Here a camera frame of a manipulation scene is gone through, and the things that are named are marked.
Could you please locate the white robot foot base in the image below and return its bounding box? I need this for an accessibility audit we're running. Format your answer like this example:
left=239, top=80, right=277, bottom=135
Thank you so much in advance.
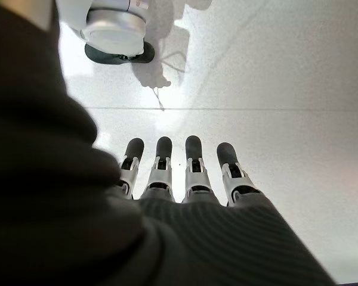
left=55, top=0, right=150, bottom=57

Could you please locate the black robot foot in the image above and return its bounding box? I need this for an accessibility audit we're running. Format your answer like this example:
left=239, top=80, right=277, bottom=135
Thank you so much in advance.
left=84, top=41, right=156, bottom=65

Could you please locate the left robot hand dark palm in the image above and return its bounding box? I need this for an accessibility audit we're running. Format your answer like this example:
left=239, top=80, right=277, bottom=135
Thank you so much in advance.
left=0, top=0, right=338, bottom=286

